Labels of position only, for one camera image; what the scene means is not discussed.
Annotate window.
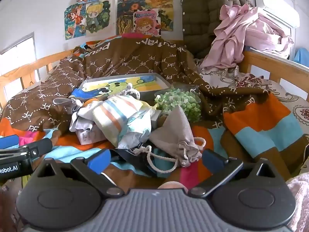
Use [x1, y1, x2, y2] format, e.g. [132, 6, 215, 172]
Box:
[0, 32, 40, 102]

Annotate brown printed quilt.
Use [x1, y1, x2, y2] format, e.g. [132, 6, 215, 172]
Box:
[0, 35, 309, 191]

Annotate clear bag of green bits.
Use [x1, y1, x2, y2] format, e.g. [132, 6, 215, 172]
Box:
[154, 83, 202, 124]

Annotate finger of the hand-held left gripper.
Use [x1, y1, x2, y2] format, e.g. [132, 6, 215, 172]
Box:
[0, 135, 20, 150]
[20, 138, 53, 157]

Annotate wooden bed rail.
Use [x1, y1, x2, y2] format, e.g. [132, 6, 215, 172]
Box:
[239, 48, 309, 87]
[0, 49, 75, 107]

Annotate white air conditioner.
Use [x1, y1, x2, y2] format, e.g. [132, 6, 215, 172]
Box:
[255, 0, 300, 28]

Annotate pink figure wall poster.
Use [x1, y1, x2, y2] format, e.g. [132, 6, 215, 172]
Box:
[133, 9, 162, 35]

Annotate dark orange wall poster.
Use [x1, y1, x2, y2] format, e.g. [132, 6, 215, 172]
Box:
[116, 0, 174, 35]

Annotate pink cloth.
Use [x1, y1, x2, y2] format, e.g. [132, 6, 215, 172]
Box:
[200, 4, 294, 70]

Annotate grey shallow box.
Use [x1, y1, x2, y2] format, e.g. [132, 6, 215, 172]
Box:
[78, 73, 171, 99]

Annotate white label packet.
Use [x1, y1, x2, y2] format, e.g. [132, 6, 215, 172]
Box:
[76, 126, 107, 145]

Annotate striped white cloth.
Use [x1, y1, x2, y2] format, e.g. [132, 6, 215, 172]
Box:
[70, 95, 151, 136]

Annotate mermaid wall poster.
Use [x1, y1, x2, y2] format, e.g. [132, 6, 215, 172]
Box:
[64, 3, 87, 40]

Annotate olive puffer jacket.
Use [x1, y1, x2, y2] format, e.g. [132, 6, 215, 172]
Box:
[182, 0, 254, 60]

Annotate pink fluffy blanket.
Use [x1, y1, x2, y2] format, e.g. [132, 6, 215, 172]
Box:
[286, 173, 309, 232]

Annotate grey drawstring pouch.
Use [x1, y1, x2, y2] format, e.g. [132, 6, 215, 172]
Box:
[133, 105, 207, 173]

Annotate blue cloth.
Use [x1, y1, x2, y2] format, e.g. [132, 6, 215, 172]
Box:
[293, 48, 309, 64]

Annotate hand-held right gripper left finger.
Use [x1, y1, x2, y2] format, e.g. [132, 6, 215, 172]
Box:
[34, 148, 125, 196]

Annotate blond figure wall poster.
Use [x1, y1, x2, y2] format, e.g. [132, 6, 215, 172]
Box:
[85, 0, 111, 34]

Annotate dark banded garment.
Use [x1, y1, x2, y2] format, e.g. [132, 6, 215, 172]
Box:
[110, 145, 155, 172]

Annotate grey cloth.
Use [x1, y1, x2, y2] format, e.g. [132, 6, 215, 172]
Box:
[53, 97, 84, 113]

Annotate floral bed sheet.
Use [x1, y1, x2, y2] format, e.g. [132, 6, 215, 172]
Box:
[195, 60, 309, 131]

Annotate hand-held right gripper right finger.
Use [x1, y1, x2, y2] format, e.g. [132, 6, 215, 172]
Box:
[188, 149, 277, 197]

